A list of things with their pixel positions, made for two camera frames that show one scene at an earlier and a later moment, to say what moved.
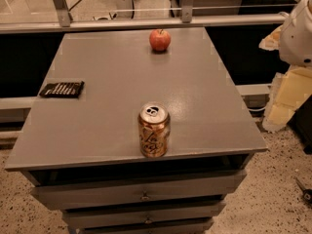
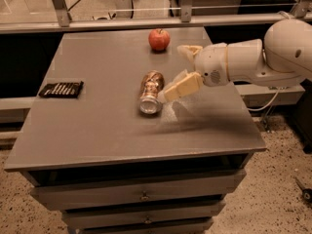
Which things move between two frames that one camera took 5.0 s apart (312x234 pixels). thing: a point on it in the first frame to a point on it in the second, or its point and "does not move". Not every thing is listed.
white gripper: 297,41 to 211,63
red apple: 160,40 does not move
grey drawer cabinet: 82,154 does not move
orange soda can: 154,129 to 151,93
